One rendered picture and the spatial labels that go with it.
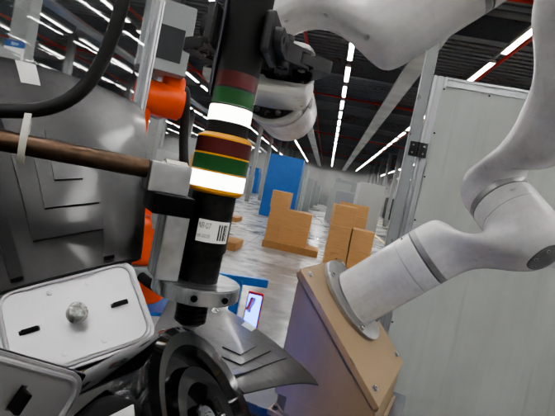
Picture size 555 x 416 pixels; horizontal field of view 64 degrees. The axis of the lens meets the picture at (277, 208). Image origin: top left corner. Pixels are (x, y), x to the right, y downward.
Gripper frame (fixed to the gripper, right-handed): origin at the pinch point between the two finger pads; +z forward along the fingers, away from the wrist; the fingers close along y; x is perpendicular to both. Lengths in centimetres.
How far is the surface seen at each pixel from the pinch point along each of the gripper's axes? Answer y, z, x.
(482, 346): -87, -179, -63
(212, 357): -3.8, 5.4, -23.3
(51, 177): 12.0, 2.7, -13.9
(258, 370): -5.5, -10.2, -29.7
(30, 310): 8.2, 8.0, -22.2
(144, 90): 70, -127, 15
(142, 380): -2.1, 13.2, -22.0
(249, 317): 0.1, -34.5, -32.0
